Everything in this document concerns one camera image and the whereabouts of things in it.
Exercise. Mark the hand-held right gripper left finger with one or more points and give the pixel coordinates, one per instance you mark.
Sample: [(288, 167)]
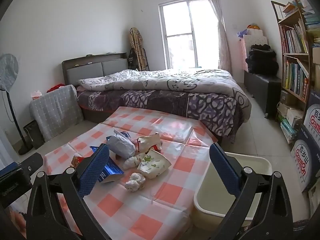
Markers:
[(92, 172)]

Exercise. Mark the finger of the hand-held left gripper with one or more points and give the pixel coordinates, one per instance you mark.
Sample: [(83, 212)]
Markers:
[(35, 160)]

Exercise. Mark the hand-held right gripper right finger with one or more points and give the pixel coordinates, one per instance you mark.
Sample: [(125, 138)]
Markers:
[(225, 170)]

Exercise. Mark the red snack packet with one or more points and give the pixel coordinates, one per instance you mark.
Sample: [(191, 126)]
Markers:
[(78, 161)]

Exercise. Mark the white plastic bin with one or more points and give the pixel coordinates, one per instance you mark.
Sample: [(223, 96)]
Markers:
[(215, 192)]

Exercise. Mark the grey plastic bag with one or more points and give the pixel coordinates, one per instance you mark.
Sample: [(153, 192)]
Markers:
[(122, 146)]

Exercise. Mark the white printed diaper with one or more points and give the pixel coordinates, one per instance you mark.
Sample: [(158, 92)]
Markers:
[(131, 162)]

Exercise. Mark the white tissue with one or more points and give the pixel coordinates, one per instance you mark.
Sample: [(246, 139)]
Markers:
[(135, 182)]

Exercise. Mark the blue and white packet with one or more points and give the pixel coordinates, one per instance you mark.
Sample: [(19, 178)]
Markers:
[(125, 134)]

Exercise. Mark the crushed frog print paper cup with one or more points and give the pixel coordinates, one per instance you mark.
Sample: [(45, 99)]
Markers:
[(155, 165)]

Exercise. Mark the beige paper bag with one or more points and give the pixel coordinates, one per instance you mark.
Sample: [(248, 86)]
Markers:
[(150, 141)]

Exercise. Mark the blue cardboard box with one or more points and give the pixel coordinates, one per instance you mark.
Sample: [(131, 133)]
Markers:
[(111, 171)]

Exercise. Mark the black floor box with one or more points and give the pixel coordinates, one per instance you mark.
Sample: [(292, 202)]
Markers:
[(33, 135)]

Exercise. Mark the orange checked plastic tablecloth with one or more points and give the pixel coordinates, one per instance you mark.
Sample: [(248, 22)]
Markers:
[(150, 205)]

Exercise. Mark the pink tissue pack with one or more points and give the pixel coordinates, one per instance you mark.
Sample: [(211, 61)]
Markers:
[(36, 94)]

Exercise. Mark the stack of green packs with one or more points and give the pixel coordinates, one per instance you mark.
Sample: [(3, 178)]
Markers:
[(288, 132)]

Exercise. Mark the red cloth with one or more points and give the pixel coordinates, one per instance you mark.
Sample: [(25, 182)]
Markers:
[(55, 88)]

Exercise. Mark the printed cardboard water box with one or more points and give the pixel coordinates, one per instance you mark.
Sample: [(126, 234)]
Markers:
[(303, 162), (313, 115)]

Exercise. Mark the small white box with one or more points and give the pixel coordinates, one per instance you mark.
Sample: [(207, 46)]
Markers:
[(295, 117)]

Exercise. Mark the black storage bench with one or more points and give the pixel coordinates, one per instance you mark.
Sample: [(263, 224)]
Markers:
[(262, 90)]

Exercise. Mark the bed with purple bedding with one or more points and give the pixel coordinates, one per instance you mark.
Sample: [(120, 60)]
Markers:
[(155, 102)]

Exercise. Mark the grey standing fan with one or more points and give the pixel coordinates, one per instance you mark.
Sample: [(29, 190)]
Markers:
[(8, 70)]

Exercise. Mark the small brown cardboard box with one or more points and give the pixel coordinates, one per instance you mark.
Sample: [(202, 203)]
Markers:
[(287, 98)]

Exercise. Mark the grey padded headboard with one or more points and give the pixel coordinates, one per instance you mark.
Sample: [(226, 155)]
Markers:
[(87, 71)]

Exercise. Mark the bed with patterned quilt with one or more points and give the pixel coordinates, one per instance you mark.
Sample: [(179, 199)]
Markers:
[(162, 80)]

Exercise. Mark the row of books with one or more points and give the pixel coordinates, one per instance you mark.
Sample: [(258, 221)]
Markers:
[(296, 80), (293, 40)]

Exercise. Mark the black bag on cabinet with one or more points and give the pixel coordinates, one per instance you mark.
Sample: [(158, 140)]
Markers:
[(262, 60)]

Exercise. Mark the pink covered cabinet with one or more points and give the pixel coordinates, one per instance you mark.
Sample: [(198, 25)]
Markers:
[(242, 52)]

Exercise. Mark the pale pink curtain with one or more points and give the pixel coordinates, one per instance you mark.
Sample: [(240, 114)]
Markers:
[(222, 42)]

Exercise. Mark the beige plaid coat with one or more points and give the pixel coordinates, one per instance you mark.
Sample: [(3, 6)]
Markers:
[(137, 45)]

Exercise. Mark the white foam board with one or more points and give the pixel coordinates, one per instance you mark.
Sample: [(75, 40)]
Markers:
[(256, 38)]

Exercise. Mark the wooden bookshelf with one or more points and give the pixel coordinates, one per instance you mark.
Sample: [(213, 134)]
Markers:
[(297, 55)]

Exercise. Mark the colourful toy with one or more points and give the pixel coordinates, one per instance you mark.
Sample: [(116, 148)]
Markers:
[(253, 26)]

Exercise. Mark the white framed window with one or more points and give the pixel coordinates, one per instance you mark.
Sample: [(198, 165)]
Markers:
[(177, 30)]

